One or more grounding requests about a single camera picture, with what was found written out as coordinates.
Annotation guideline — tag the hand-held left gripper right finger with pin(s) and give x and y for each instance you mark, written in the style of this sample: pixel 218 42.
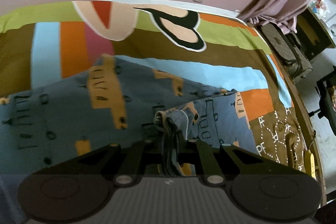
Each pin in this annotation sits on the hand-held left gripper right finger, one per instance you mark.
pixel 183 153

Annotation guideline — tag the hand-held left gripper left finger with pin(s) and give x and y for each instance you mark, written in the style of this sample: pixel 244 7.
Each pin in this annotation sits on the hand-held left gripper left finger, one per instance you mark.
pixel 155 150

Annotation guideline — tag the blue car print pants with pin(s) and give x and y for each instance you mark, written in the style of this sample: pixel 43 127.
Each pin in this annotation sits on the blue car print pants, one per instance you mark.
pixel 65 108

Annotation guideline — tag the brown printed blanket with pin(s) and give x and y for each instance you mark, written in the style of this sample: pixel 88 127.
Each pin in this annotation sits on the brown printed blanket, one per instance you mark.
pixel 223 56

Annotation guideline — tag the dark quilted bag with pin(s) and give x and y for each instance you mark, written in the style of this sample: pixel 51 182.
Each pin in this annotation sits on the dark quilted bag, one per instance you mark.
pixel 286 50

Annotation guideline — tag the black stand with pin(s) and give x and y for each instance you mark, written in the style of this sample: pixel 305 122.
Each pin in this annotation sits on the black stand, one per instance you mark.
pixel 326 98

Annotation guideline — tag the dark wooden cabinet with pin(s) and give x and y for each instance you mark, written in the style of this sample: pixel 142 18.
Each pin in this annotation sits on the dark wooden cabinet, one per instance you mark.
pixel 315 35

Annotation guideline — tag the wooden bed frame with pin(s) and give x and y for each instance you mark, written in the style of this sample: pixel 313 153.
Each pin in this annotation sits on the wooden bed frame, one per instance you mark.
pixel 302 113

